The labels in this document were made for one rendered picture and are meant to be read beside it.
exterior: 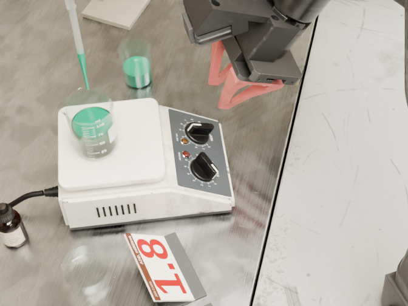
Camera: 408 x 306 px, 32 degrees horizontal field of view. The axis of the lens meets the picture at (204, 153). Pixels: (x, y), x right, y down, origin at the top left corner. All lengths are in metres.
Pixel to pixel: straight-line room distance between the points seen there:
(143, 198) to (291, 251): 0.18
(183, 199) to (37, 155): 0.22
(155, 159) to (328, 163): 0.24
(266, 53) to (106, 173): 0.22
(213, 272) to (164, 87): 0.29
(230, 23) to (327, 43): 0.38
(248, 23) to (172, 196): 0.21
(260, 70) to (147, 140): 0.17
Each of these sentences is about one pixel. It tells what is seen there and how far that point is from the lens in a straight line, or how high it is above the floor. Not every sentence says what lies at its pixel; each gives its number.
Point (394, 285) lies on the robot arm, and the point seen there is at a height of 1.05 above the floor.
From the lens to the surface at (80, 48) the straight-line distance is 0.71.
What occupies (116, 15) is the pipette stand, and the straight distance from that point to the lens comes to 1.10.
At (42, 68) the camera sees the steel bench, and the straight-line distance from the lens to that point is 1.05.
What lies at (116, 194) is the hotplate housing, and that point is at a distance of 0.82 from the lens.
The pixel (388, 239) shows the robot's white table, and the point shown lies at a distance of 0.88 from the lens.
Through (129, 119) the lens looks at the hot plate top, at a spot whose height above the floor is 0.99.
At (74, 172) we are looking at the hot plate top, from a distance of 0.81.
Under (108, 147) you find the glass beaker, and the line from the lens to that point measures 0.80.
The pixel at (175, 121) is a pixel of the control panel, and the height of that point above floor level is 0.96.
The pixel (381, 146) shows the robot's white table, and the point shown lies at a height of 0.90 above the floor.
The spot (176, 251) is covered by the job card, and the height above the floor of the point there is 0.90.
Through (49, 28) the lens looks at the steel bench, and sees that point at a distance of 1.11.
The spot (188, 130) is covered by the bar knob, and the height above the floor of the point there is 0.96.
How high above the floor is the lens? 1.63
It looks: 52 degrees down
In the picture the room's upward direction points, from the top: 1 degrees counter-clockwise
